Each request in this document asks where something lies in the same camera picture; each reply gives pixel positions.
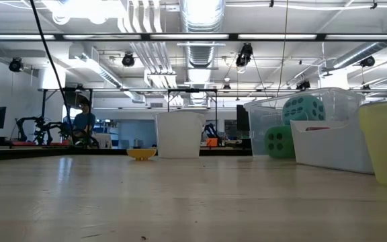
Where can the green foam die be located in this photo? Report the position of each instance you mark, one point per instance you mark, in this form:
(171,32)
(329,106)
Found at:
(279,142)

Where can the teal foam die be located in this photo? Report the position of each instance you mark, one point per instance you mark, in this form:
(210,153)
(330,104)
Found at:
(302,107)

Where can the black background robot arm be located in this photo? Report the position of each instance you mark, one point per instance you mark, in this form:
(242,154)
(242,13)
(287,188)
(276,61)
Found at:
(210,129)

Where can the white round plastic cup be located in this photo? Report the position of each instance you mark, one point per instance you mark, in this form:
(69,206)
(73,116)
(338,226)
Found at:
(178,134)

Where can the orange background object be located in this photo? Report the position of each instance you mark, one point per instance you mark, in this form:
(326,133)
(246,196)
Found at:
(212,142)

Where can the black background monitor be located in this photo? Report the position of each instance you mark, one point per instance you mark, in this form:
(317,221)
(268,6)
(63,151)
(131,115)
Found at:
(242,117)

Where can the blue partition panel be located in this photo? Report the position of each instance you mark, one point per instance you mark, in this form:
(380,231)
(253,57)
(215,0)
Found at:
(136,132)

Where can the black ceiling spotlight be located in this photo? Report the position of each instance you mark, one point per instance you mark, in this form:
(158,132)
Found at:
(128,60)
(15,65)
(303,85)
(367,61)

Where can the black overhead light bar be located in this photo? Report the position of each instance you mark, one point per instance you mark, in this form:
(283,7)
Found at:
(234,37)

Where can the person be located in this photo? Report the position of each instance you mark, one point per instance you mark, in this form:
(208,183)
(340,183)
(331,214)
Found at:
(84,122)

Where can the clear plastic bin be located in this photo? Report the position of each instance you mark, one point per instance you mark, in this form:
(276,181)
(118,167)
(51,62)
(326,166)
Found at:
(338,101)

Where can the black background robot arms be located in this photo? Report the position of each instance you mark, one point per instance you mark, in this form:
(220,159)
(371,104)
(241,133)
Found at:
(40,129)

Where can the red background mat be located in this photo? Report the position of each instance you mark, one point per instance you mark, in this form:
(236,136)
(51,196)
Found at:
(23,143)

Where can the black hanging camera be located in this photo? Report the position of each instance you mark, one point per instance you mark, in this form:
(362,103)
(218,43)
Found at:
(244,55)

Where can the slanted silver ceiling duct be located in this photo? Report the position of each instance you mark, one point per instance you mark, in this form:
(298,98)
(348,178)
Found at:
(365,50)

